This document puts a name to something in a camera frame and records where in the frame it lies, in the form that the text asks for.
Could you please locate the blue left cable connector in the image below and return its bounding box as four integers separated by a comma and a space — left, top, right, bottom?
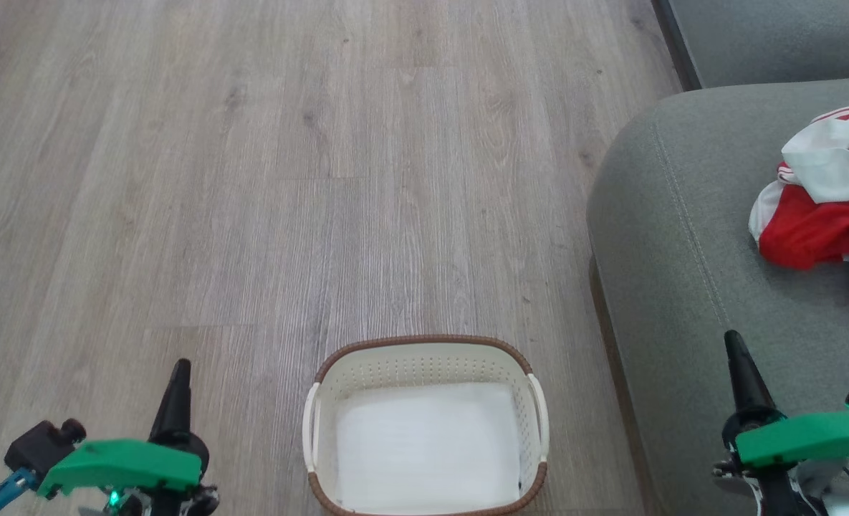
0, 468, 39, 516

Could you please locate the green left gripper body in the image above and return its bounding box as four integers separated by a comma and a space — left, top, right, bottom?
36, 438, 204, 500

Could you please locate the white basket with brown rim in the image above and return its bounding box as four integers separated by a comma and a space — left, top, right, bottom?
302, 334, 550, 516

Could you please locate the grey sofa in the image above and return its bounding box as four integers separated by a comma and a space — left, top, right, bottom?
585, 76, 849, 516

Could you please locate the grey sofa side section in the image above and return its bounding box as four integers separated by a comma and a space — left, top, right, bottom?
652, 0, 849, 91

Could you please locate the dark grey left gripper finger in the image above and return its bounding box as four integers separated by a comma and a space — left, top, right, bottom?
148, 358, 210, 459

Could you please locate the red and white garment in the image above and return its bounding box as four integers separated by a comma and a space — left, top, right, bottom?
749, 179, 849, 271

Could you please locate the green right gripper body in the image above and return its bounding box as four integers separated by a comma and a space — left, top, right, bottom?
735, 411, 849, 470

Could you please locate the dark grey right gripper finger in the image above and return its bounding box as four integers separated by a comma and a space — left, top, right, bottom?
722, 330, 785, 446

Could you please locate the white garment with red stripes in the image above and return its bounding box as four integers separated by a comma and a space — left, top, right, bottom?
777, 99, 849, 206

